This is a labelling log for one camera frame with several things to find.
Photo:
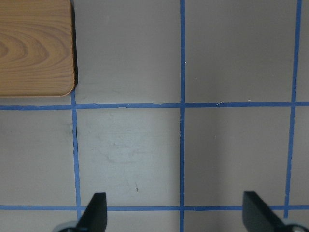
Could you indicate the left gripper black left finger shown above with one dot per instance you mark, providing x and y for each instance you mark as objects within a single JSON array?
[{"x": 94, "y": 218}]

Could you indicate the wooden tray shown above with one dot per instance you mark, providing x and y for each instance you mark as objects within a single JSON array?
[{"x": 37, "y": 48}]

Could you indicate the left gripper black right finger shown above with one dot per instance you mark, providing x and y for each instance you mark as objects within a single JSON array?
[{"x": 257, "y": 216}]

